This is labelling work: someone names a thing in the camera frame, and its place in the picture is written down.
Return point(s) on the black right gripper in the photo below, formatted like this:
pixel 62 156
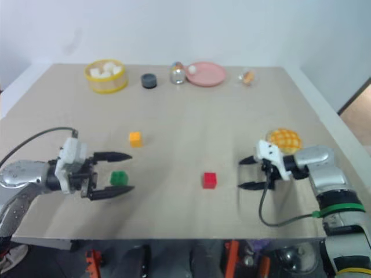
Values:
pixel 270 173

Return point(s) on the small black round cap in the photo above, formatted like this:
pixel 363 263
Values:
pixel 149 81

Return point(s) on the yellow round mesh basket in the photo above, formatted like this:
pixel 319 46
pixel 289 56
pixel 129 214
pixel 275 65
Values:
pixel 107 84

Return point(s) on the orange cube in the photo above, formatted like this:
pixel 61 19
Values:
pixel 135 139

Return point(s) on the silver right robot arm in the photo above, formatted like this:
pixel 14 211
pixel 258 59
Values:
pixel 327 176

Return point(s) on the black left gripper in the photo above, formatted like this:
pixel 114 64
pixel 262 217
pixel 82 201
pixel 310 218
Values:
pixel 84 176

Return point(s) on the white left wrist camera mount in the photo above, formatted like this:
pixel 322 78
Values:
pixel 72 150

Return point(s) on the silver can with colourful top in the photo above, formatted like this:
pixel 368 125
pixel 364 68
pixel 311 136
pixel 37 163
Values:
pixel 177 74

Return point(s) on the brown wooden door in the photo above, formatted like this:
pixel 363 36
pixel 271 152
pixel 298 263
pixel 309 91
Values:
pixel 358 107

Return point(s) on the green cube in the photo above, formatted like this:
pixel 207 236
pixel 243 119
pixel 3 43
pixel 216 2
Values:
pixel 119 178

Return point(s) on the red cube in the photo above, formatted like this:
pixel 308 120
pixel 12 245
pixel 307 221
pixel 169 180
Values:
pixel 209 180

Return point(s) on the shiny silver round joint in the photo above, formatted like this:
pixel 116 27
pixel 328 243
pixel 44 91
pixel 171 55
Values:
pixel 294 257

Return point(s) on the white shoe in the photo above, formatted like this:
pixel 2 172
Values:
pixel 13 257

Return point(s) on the orange metal bracket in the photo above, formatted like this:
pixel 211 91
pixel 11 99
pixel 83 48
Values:
pixel 232 257
pixel 265 267
pixel 92 262

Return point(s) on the yellow checked bun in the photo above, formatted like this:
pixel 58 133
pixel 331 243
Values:
pixel 285 139

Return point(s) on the white foam block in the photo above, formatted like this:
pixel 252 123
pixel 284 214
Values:
pixel 117 70
pixel 109 67
pixel 95 72

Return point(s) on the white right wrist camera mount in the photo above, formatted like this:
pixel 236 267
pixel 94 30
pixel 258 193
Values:
pixel 271 152

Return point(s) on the pink plate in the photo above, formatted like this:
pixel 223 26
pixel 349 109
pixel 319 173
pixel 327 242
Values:
pixel 208 76

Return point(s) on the small white ball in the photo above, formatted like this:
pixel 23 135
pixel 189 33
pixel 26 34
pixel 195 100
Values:
pixel 192 69

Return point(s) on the clear cup with orange snack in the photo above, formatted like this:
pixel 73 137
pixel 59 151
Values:
pixel 248 77

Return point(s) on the purple object under table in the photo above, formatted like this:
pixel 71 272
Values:
pixel 258 244

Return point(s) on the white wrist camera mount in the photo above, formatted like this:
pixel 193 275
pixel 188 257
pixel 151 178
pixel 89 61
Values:
pixel 72 150
pixel 271 152

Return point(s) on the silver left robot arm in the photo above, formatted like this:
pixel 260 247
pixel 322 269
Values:
pixel 20 173

